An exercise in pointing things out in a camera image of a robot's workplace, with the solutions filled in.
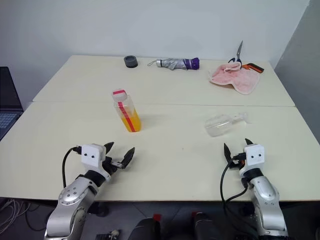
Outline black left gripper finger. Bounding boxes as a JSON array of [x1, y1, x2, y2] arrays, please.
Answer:
[[103, 141, 115, 154], [119, 146, 136, 169]]

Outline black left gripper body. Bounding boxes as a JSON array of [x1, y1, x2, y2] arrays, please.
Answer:
[[101, 156, 124, 177]]

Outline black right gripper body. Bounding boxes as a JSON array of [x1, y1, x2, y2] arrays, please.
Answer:
[[229, 156, 246, 172]]

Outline clear wine glass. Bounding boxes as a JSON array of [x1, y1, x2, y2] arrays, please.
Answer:
[[204, 112, 251, 138]]

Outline orange juice bottle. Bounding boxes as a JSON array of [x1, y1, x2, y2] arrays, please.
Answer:
[[112, 94, 142, 134]]

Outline white pink-striped bottle cap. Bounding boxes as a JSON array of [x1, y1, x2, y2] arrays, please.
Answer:
[[111, 88, 129, 102]]

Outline pink towel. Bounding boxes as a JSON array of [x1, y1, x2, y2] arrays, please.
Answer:
[[207, 62, 261, 96]]

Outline small black floor device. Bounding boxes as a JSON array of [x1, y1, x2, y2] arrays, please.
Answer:
[[95, 229, 123, 240]]

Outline dark rounded shape with red tab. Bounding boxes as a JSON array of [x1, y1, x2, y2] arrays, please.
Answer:
[[126, 213, 161, 240]]

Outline orange and black hand tool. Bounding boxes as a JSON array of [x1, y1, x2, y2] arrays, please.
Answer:
[[240, 62, 265, 74]]

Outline dark grey round container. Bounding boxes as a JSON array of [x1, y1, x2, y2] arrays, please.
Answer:
[[123, 55, 139, 69]]

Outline folded grey purple umbrella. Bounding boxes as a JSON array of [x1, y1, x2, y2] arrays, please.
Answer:
[[146, 57, 201, 72]]

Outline dark laptop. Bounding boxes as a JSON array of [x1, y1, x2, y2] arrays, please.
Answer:
[[0, 65, 25, 141]]

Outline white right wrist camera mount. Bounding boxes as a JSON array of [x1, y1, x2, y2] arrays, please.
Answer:
[[243, 143, 266, 174]]

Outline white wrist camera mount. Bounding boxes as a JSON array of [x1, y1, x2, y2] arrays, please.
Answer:
[[79, 143, 107, 174], [243, 143, 266, 174]]

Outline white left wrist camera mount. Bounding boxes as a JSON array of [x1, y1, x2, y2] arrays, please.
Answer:
[[79, 143, 107, 174]]

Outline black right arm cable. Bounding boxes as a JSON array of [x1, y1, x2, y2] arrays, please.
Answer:
[[219, 152, 251, 204]]

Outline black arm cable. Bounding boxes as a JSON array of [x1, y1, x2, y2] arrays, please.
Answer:
[[219, 152, 251, 204], [61, 146, 83, 189]]

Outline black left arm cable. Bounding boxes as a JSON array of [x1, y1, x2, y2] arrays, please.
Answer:
[[61, 146, 83, 189]]

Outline black-handled scissors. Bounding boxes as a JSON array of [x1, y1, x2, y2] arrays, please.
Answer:
[[227, 40, 244, 65]]

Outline white cable bundle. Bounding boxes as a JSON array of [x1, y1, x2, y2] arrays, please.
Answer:
[[0, 198, 31, 226]]

